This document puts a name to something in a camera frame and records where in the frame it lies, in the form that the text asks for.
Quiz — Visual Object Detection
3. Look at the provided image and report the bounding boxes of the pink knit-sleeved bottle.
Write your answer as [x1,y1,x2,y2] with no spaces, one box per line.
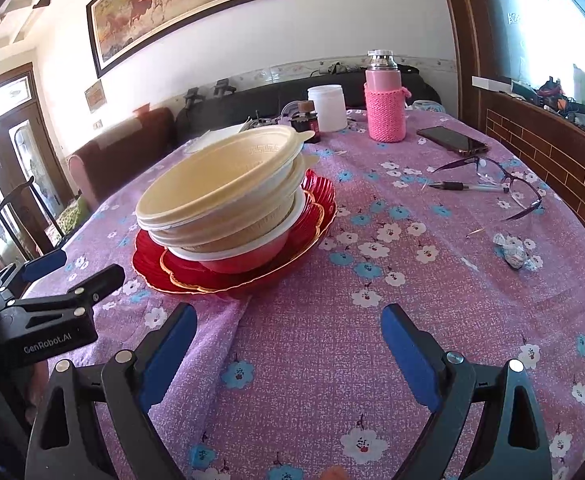
[364,49,411,143]

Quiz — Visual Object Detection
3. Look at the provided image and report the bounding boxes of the purple-framed eyeglasses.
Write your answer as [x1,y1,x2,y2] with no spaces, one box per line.
[431,155,543,220]

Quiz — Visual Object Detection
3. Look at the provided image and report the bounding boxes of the small red scalloped plate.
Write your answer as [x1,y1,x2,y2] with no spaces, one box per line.
[159,190,325,294]

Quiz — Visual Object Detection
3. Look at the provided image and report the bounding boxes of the white plastic jar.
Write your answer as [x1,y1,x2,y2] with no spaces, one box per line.
[307,84,347,132]

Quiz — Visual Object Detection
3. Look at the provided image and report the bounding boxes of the purple floral tablecloth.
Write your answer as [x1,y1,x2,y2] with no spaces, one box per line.
[21,106,585,480]

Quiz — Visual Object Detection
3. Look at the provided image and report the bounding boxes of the maroon armchair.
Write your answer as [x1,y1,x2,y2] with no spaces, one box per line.
[68,107,176,211]

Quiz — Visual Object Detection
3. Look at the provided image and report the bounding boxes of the dark wooden chair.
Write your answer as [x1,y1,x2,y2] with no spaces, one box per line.
[0,177,91,261]

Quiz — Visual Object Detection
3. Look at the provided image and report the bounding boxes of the clear ballpoint pen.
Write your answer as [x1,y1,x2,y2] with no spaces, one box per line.
[428,181,509,194]

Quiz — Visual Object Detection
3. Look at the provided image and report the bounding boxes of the small dark cork-topped jar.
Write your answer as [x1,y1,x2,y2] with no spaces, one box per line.
[290,101,321,143]

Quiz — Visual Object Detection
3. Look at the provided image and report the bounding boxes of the wooden glass door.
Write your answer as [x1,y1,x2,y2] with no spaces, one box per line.
[0,63,73,269]

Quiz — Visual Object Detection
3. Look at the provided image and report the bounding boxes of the cream plastic bowl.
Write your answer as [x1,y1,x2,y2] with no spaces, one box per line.
[137,153,318,252]
[136,125,314,231]

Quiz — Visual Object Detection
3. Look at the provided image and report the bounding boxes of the black smartphone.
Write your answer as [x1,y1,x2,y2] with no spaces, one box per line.
[417,127,490,156]

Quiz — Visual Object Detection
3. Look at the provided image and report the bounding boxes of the black sofa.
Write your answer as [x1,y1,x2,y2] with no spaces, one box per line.
[174,66,443,146]

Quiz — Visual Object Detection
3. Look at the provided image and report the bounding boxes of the large red scalloped plate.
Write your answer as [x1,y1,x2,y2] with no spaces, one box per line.
[132,169,337,296]

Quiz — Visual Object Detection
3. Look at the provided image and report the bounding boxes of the brown brick-pattern cabinet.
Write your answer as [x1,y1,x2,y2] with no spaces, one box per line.
[473,88,585,227]

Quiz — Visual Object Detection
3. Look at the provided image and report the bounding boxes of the framed horse painting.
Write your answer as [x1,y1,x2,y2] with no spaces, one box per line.
[85,0,288,79]

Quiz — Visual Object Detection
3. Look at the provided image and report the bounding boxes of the small wall plaque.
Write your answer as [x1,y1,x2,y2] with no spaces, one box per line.
[84,79,107,113]

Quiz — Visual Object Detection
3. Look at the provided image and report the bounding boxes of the white folded paper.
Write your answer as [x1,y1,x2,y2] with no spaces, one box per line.
[183,122,248,155]

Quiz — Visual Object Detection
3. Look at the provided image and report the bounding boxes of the white foam bowl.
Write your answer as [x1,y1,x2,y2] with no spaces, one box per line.
[168,188,306,262]

